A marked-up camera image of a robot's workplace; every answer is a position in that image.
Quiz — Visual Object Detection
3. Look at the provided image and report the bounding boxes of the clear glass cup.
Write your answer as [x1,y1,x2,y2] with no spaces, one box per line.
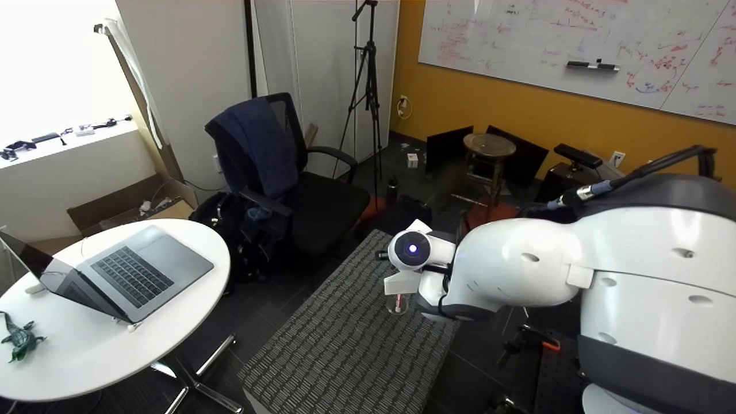
[386,291,417,317]

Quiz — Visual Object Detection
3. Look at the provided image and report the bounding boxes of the black office chair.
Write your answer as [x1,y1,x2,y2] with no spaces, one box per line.
[190,90,376,285]

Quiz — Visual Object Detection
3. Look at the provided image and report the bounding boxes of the black flat panel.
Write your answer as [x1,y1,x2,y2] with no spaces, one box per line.
[424,125,476,179]
[485,125,553,190]

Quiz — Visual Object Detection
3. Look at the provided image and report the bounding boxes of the dark blue cloth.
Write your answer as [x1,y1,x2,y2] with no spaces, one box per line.
[202,95,305,205]

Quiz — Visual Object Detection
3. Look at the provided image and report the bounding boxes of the black tripod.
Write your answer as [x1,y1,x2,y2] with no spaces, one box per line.
[336,0,398,199]

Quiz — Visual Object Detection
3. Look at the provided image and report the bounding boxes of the round wooden stool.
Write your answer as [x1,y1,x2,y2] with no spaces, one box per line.
[447,131,518,211]

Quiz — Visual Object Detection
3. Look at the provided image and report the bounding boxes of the black rectangular case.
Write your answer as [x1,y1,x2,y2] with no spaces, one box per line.
[550,140,605,172]

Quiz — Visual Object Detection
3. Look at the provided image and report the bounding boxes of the grey open laptop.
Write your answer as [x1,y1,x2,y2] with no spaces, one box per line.
[0,224,217,326]

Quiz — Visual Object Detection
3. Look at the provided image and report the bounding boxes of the open flat cardboard box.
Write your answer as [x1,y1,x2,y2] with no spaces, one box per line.
[68,172,200,236]

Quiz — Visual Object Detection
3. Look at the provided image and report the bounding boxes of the black whiteboard eraser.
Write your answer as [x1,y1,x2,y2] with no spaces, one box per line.
[563,58,622,75]

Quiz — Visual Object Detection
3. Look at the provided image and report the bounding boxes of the white folded pole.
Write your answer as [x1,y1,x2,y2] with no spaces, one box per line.
[93,19,186,185]

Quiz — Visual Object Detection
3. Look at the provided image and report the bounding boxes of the small black counter items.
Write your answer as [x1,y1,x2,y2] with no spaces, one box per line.
[71,113,137,139]

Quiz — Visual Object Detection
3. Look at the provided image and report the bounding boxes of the white counter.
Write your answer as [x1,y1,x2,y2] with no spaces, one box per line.
[0,117,160,243]

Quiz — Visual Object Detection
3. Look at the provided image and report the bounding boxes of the round white table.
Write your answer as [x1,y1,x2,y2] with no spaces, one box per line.
[0,217,247,414]

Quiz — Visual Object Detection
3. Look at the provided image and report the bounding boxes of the black tool on counter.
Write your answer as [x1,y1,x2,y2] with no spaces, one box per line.
[0,131,70,164]

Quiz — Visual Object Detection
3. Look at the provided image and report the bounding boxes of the green toy figure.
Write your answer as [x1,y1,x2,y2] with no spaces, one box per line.
[0,309,47,365]

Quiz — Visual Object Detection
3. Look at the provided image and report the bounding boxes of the black bag with orange straps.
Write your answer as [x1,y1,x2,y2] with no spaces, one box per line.
[367,190,433,235]

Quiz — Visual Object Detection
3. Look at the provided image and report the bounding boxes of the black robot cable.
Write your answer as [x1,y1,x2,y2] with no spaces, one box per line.
[528,142,721,219]

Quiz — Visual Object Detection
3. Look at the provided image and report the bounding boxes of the black clamp with orange handle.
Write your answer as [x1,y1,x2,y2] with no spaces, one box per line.
[495,322,569,370]

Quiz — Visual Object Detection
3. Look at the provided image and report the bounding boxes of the white wall whiteboard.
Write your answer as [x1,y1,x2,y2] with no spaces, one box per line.
[417,0,736,130]

